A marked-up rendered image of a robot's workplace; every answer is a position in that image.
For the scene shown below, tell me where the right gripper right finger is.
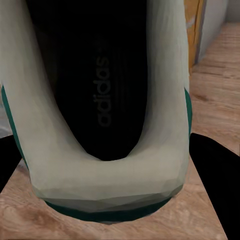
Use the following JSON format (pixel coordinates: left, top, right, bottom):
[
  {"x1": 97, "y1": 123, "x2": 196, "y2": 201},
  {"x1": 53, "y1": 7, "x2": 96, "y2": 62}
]
[{"x1": 189, "y1": 133, "x2": 240, "y2": 240}]

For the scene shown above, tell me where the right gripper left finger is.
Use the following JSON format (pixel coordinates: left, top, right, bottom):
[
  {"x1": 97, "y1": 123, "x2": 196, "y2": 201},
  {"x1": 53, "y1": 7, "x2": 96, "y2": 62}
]
[{"x1": 0, "y1": 135, "x2": 22, "y2": 193}]

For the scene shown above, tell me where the gym shoe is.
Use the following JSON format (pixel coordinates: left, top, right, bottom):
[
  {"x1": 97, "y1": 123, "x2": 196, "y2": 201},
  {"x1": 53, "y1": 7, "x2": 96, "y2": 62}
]
[{"x1": 0, "y1": 0, "x2": 193, "y2": 225}]

